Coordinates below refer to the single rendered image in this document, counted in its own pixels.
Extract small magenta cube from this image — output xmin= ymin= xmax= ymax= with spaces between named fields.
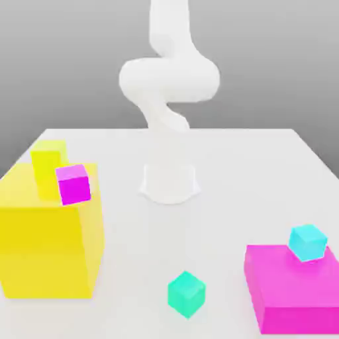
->
xmin=55 ymin=164 xmax=92 ymax=207

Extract large magenta box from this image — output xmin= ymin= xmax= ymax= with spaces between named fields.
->
xmin=244 ymin=244 xmax=339 ymax=335

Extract large yellow box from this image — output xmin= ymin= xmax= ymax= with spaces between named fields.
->
xmin=0 ymin=162 xmax=106 ymax=300

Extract small yellow cube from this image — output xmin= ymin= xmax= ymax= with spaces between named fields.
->
xmin=30 ymin=139 xmax=70 ymax=201

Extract small green cube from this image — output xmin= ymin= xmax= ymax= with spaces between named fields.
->
xmin=167 ymin=270 xmax=207 ymax=320

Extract small cyan cube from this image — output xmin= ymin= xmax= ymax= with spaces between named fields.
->
xmin=288 ymin=223 xmax=328 ymax=263

